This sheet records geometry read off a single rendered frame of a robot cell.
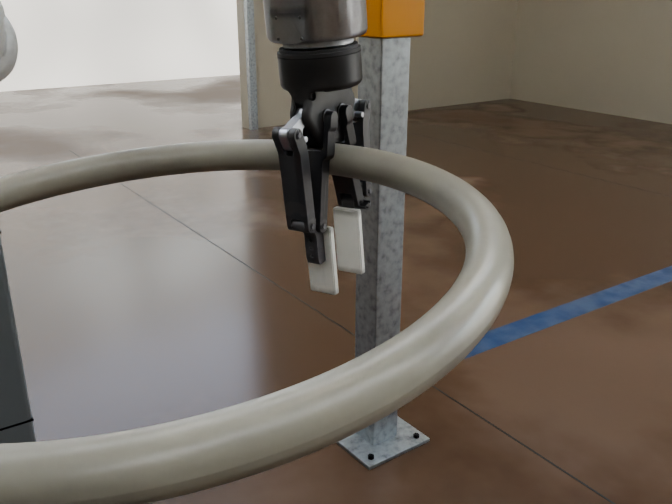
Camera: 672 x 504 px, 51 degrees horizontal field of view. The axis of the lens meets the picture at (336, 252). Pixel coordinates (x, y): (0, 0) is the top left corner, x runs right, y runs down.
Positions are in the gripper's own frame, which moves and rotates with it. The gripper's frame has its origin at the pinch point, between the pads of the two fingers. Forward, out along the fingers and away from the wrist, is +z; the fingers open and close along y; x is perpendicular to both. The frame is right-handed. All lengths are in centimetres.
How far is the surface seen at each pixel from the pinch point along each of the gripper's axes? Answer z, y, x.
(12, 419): 41, 2, -67
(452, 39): 59, -603, -251
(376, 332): 56, -73, -39
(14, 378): 33, 0, -66
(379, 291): 46, -74, -39
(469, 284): -10.6, 21.8, 23.2
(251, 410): -10.4, 36.0, 19.5
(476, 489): 90, -69, -13
